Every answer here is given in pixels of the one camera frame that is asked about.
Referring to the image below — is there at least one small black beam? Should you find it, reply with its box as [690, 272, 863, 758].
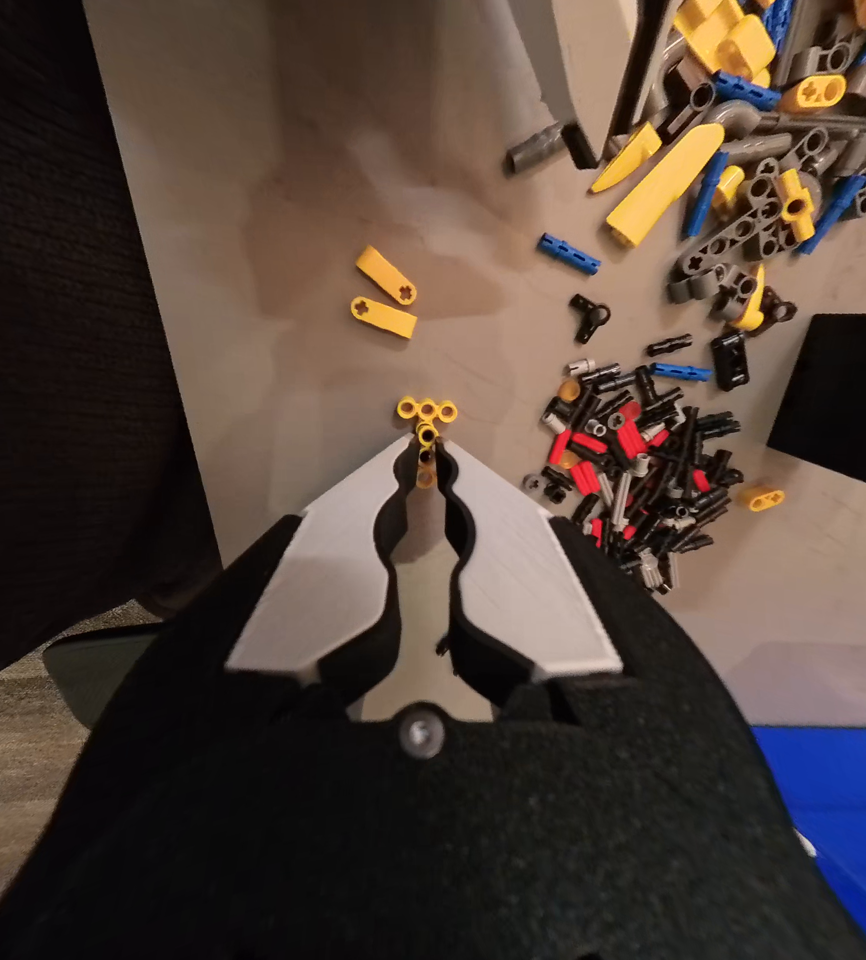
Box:
[709, 330, 750, 393]

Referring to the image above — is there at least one yellow T-shaped beam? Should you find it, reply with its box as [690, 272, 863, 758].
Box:
[396, 396, 459, 490]

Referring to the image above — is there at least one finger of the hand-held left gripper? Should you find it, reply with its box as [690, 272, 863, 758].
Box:
[508, 0, 680, 171]

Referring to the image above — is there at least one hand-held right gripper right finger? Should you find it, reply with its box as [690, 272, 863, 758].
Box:
[435, 438, 623, 710]

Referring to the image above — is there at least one black angled connector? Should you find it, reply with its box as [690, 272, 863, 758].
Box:
[569, 294, 612, 345]

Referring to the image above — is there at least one pile of black red pins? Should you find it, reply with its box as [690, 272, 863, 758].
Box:
[521, 358, 745, 595]

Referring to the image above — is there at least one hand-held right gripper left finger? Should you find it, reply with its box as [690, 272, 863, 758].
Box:
[225, 433, 416, 708]

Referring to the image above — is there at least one pile of mixed building pieces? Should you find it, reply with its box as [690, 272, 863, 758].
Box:
[590, 0, 866, 335]

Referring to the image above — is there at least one yellow thin liftarm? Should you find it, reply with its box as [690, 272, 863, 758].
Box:
[350, 296, 419, 340]
[355, 245, 418, 306]

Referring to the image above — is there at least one grey ridged connector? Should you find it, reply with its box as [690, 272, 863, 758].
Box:
[505, 122, 570, 175]

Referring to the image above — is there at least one blue plastic bin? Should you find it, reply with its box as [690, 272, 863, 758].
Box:
[748, 723, 866, 960]

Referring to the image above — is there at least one dark grey plastic part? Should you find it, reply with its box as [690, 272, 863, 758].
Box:
[43, 630, 164, 732]

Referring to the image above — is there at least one black perforated block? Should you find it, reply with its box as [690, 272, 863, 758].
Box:
[766, 313, 866, 500]

